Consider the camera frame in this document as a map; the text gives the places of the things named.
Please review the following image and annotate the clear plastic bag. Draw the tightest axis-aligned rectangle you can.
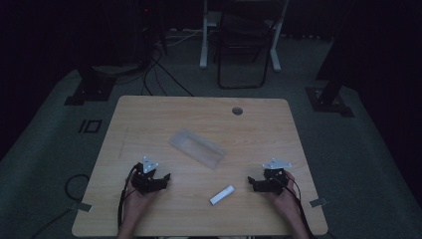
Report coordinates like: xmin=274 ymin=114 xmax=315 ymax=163
xmin=168 ymin=127 xmax=228 ymax=170

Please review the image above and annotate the black looped floor cable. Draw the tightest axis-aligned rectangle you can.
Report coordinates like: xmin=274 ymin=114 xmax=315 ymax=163
xmin=30 ymin=173 xmax=92 ymax=239

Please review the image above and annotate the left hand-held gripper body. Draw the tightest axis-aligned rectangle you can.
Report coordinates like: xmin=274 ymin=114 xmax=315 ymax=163
xmin=130 ymin=155 xmax=164 ymax=196

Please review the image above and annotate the person's right hand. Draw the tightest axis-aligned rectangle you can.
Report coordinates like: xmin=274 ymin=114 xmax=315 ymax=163
xmin=265 ymin=170 xmax=302 ymax=218

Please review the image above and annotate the grey tape piece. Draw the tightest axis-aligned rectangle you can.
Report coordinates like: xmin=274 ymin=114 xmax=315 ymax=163
xmin=309 ymin=197 xmax=328 ymax=208
xmin=70 ymin=202 xmax=94 ymax=213

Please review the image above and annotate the person's left hand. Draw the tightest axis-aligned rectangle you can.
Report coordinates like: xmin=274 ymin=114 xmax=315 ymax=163
xmin=123 ymin=180 xmax=157 ymax=218

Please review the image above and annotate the dark equipment rack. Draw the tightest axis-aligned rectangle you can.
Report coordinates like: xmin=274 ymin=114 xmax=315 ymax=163
xmin=130 ymin=0 xmax=168 ymax=69

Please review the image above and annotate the black stand with base plate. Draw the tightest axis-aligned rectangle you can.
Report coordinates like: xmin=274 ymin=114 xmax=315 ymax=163
xmin=64 ymin=64 xmax=117 ymax=107
xmin=305 ymin=0 xmax=356 ymax=119

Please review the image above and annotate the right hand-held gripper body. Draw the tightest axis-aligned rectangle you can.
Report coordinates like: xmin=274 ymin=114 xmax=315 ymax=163
xmin=257 ymin=157 xmax=294 ymax=196

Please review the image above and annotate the white desk frame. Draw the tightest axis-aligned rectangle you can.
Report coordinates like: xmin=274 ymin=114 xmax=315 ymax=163
xmin=199 ymin=0 xmax=291 ymax=73

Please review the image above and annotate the black folding chair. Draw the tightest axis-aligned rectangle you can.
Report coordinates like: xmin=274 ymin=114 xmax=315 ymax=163
xmin=216 ymin=0 xmax=277 ymax=91

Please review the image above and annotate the white floor cable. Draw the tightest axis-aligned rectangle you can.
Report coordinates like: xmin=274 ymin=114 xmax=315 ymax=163
xmin=154 ymin=29 xmax=204 ymax=48

